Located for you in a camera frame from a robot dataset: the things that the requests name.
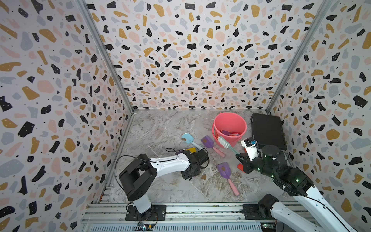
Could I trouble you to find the yellow trowel wooden handle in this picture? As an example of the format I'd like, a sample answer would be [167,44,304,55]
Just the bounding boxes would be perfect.
[186,148,197,153]

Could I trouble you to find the light blue trowel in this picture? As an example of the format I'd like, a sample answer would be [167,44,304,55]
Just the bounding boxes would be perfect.
[181,133,203,150]

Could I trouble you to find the yellow trowel blue handle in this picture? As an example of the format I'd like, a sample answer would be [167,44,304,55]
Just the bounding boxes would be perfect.
[221,130,231,136]

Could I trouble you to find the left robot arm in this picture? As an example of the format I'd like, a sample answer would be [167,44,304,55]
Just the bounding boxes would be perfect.
[116,148,210,216]

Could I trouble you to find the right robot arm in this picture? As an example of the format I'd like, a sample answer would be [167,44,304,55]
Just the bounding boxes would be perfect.
[235,145,355,232]

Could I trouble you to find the pink plastic bucket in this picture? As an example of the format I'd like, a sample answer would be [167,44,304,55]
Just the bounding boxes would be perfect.
[212,112,247,147]

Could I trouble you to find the red block front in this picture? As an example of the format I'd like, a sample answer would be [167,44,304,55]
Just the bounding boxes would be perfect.
[237,164,243,172]

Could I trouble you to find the black case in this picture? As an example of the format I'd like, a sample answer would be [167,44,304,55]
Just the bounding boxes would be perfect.
[251,113,287,151]

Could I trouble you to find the purple trowel pink handle back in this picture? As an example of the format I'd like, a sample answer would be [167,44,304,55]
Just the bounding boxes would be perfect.
[201,135,226,158]

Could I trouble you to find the purple trowel pink handle front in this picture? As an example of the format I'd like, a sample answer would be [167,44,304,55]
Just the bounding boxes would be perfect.
[217,162,240,197]

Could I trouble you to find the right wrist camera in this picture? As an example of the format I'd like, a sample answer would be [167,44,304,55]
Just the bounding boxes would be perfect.
[241,137,259,161]

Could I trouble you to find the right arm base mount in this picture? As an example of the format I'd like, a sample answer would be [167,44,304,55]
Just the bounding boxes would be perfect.
[241,204,271,220]

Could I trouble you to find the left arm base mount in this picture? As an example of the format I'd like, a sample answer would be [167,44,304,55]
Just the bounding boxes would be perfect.
[125,204,167,221]

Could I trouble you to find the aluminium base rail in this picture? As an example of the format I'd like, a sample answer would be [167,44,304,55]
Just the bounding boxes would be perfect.
[80,203,294,232]

